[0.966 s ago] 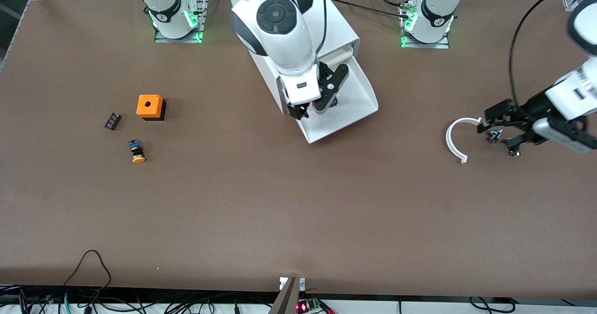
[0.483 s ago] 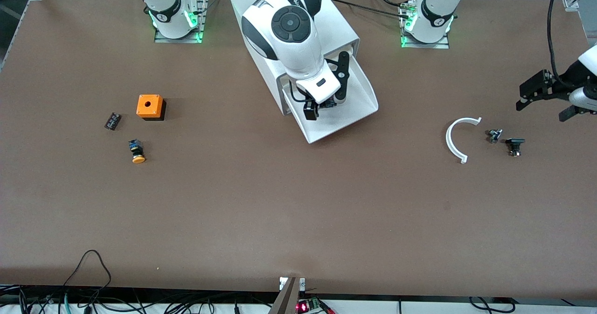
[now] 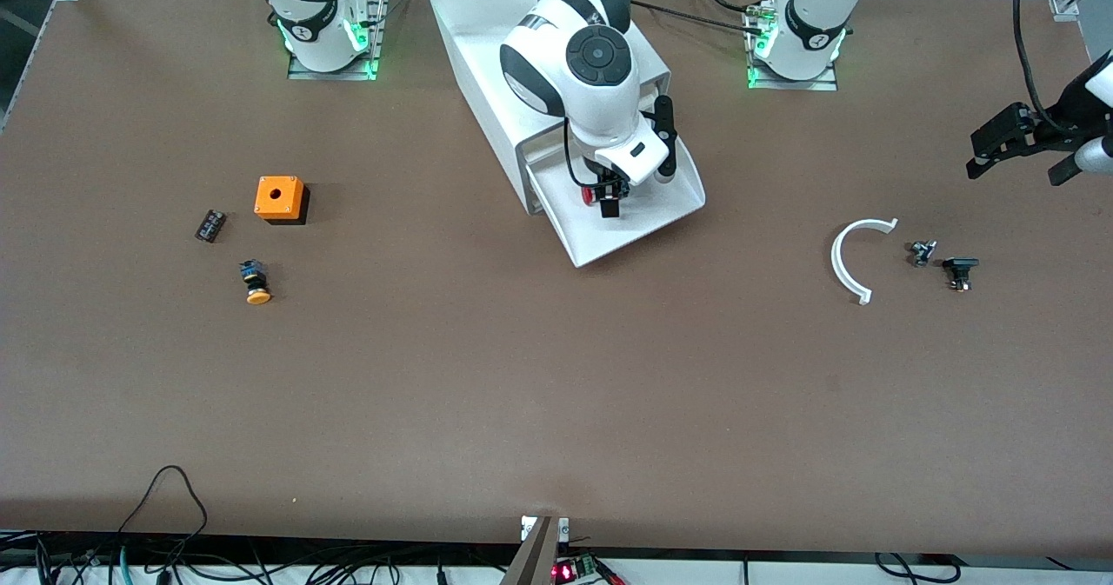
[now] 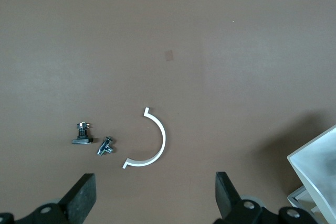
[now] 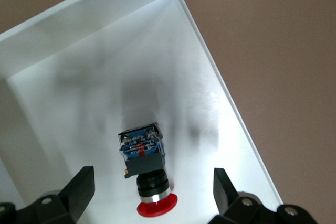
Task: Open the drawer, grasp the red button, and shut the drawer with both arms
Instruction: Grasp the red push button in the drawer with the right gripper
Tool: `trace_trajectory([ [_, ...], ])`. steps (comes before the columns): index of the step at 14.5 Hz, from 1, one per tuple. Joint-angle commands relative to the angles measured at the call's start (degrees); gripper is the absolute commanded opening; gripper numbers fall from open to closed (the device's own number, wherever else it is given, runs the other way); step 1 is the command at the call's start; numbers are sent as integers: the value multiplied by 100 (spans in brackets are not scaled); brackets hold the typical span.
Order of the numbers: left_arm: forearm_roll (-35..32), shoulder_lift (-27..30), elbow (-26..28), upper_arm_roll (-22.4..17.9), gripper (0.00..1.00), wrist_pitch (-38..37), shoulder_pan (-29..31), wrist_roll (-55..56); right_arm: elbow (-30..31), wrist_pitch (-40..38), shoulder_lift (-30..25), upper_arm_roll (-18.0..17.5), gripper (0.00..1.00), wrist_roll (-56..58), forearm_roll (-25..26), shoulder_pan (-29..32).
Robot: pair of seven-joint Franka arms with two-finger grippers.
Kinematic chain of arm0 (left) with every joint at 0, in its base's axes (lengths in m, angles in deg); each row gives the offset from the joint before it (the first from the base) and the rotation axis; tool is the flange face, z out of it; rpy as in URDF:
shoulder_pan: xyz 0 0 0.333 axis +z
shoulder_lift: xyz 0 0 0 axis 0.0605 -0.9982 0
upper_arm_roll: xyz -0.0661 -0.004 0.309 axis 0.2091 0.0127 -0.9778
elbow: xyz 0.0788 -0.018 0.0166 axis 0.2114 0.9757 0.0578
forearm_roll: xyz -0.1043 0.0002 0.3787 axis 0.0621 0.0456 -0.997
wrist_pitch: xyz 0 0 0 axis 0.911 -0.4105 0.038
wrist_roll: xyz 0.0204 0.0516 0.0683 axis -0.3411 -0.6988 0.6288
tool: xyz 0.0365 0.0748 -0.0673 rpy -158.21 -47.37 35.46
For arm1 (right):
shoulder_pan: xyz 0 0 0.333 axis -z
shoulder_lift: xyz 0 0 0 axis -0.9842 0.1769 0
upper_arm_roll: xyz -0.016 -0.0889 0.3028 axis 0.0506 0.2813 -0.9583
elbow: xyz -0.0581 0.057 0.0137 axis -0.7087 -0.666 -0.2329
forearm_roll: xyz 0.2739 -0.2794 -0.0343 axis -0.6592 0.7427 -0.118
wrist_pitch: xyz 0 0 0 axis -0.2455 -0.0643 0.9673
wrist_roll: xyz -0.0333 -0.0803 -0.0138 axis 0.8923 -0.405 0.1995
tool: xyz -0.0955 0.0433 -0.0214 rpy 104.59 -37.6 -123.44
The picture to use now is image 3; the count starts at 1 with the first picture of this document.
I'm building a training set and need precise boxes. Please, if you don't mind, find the white drawer cabinet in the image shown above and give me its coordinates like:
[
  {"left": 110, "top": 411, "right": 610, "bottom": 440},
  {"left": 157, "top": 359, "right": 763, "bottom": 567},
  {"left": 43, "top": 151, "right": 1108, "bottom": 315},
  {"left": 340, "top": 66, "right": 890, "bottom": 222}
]
[{"left": 428, "top": 0, "right": 672, "bottom": 216}]

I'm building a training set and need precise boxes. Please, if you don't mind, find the yellow push button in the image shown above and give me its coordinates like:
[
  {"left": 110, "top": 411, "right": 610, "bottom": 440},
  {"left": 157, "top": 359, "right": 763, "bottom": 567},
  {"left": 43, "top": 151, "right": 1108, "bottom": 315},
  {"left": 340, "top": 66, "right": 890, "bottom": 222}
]
[{"left": 239, "top": 259, "right": 273, "bottom": 306}]

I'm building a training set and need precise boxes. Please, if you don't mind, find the white semicircular plastic clamp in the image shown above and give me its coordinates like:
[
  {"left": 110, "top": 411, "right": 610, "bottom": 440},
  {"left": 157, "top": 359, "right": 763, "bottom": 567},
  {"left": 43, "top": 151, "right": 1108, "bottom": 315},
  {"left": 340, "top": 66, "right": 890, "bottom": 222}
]
[{"left": 830, "top": 217, "right": 899, "bottom": 306}]

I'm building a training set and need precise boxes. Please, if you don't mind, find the electronics board with red light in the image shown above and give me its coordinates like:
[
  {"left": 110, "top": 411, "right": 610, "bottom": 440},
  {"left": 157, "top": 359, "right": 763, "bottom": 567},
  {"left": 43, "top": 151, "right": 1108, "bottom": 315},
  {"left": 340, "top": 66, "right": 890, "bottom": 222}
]
[{"left": 550, "top": 555, "right": 627, "bottom": 585}]

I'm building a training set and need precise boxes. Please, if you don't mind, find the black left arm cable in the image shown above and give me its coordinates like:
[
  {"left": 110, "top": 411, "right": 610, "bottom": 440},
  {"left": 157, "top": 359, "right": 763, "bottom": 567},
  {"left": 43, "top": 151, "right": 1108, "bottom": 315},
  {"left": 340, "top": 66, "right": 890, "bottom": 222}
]
[{"left": 1012, "top": 0, "right": 1058, "bottom": 127}]

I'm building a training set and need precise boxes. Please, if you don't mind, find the black switch component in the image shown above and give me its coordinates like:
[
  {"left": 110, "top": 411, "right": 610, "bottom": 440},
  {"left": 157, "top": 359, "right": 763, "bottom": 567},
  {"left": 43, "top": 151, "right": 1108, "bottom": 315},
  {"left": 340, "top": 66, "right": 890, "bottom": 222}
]
[{"left": 943, "top": 256, "right": 980, "bottom": 292}]

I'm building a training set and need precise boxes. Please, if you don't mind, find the black cable behind cabinet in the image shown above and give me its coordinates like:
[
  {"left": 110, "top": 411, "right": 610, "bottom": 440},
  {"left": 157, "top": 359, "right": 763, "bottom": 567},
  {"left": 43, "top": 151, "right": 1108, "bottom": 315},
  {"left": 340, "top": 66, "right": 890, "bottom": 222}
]
[{"left": 630, "top": 0, "right": 766, "bottom": 35}]

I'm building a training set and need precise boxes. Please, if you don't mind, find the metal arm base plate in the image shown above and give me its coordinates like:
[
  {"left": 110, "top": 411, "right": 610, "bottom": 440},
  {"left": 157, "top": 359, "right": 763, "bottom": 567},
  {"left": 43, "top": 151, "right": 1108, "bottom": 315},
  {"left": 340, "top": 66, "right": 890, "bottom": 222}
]
[
  {"left": 287, "top": 0, "right": 389, "bottom": 81},
  {"left": 745, "top": 0, "right": 840, "bottom": 92}
]

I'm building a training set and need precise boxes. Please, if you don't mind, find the orange button enclosure box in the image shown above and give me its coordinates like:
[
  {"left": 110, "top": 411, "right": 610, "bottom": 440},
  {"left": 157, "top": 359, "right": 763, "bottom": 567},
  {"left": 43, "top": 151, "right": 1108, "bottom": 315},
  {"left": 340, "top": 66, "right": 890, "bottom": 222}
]
[{"left": 254, "top": 176, "right": 310, "bottom": 226}]

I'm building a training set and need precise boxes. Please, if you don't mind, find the aluminium strut bracket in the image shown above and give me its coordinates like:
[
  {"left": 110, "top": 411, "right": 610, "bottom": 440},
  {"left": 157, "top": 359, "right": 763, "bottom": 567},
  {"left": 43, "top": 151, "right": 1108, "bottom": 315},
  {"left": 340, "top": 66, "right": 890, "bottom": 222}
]
[{"left": 500, "top": 515, "right": 570, "bottom": 585}]

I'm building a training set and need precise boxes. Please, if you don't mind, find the black coiled cable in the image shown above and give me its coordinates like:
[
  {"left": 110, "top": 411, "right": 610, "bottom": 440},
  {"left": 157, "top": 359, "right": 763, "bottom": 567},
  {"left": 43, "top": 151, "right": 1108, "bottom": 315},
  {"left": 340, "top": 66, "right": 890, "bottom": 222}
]
[{"left": 874, "top": 553, "right": 962, "bottom": 585}]

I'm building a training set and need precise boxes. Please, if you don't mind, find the black cable bundle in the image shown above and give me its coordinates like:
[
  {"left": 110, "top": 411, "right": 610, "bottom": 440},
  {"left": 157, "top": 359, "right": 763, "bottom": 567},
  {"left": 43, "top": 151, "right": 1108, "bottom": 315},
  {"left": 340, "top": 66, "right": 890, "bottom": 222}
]
[{"left": 0, "top": 528, "right": 523, "bottom": 585}]

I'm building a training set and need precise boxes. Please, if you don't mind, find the black looped cable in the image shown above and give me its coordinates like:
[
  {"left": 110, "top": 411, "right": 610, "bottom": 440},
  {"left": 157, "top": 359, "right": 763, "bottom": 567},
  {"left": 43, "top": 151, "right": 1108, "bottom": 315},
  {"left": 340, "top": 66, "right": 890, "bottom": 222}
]
[{"left": 113, "top": 465, "right": 210, "bottom": 560}]

